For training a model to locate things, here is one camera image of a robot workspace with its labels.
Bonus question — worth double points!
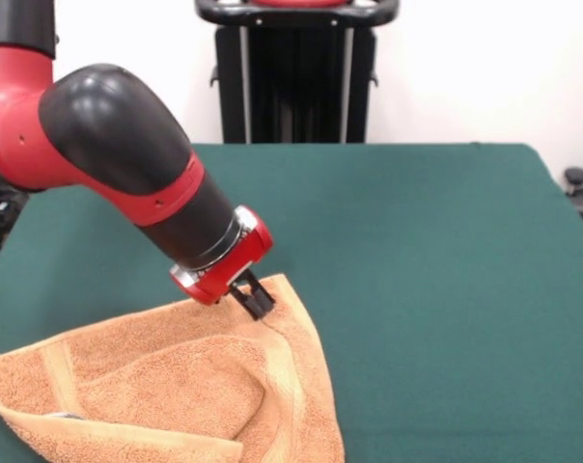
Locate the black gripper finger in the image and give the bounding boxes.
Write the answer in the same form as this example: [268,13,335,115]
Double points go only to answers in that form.
[245,268,277,314]
[229,283,264,323]

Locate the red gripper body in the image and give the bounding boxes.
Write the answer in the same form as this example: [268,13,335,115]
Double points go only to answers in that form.
[180,222,275,307]

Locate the orange terry towel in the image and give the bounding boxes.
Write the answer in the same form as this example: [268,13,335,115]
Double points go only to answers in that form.
[0,273,345,463]

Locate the dark green table cloth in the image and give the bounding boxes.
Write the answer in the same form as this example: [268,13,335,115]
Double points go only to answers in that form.
[0,142,583,463]

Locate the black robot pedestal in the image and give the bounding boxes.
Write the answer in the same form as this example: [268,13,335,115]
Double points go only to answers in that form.
[193,0,399,145]

